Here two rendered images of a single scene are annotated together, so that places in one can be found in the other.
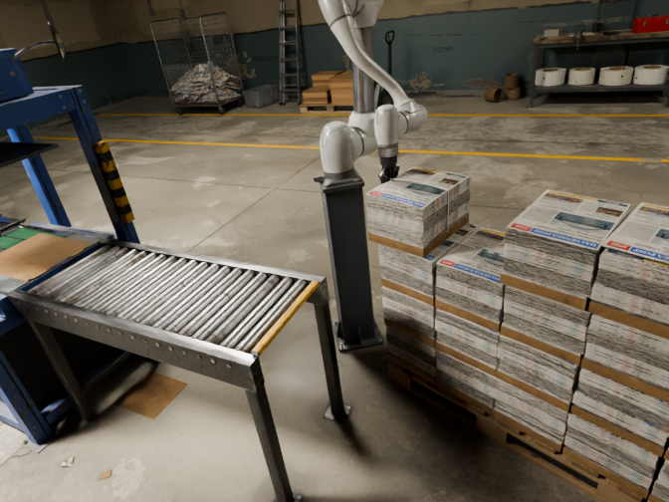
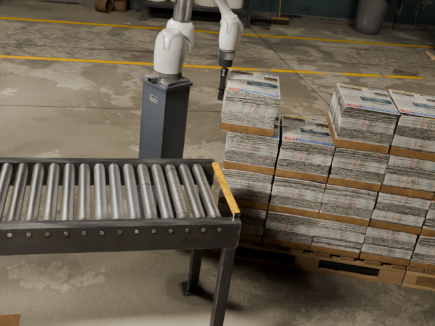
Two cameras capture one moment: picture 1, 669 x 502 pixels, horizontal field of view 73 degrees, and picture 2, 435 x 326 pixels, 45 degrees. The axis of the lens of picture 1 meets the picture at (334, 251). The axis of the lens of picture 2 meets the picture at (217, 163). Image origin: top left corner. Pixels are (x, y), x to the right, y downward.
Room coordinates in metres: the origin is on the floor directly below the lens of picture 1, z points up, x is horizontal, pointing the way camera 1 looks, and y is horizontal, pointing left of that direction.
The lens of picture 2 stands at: (-0.03, 1.67, 1.97)
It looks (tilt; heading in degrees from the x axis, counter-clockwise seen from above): 28 degrees down; 314
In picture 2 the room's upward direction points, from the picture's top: 8 degrees clockwise
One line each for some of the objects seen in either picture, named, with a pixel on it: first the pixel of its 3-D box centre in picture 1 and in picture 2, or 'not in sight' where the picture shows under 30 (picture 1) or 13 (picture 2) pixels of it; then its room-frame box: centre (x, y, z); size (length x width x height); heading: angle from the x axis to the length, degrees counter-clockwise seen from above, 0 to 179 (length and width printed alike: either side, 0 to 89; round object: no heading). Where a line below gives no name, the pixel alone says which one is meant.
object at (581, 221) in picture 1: (569, 216); (366, 97); (1.35, -0.80, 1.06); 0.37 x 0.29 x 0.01; 133
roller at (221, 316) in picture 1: (232, 307); (162, 193); (1.49, 0.43, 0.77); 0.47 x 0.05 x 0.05; 150
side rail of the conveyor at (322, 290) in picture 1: (201, 267); (70, 171); (1.90, 0.64, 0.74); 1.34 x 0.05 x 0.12; 60
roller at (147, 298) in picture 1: (160, 290); (68, 193); (1.68, 0.77, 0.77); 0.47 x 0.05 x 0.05; 150
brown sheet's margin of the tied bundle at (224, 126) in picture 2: (404, 236); (247, 123); (1.73, -0.31, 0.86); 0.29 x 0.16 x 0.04; 44
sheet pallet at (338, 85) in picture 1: (338, 91); not in sight; (8.34, -0.43, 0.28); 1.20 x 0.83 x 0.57; 60
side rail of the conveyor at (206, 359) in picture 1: (117, 333); (67, 237); (1.46, 0.89, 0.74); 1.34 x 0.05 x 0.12; 60
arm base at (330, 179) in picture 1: (335, 173); (164, 75); (2.15, -0.05, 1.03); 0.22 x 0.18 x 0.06; 96
